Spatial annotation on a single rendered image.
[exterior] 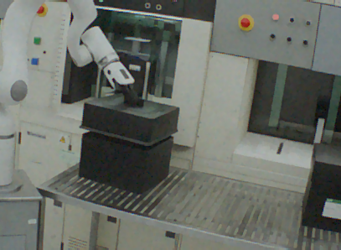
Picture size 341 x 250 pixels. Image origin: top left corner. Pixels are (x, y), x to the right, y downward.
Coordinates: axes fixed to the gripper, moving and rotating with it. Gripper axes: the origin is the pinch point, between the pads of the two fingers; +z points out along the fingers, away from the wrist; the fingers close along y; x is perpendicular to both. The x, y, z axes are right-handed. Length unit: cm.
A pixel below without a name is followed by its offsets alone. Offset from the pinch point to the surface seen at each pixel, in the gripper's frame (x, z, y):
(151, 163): 4.2, 24.9, -8.1
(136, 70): 26, -23, 78
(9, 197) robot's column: 36, 10, -50
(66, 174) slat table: 34.4, 11.0, -15.4
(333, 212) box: -43, 77, -2
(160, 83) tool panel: 32, -14, 110
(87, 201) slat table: 20.6, 24.7, -32.8
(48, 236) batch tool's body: 95, 27, 25
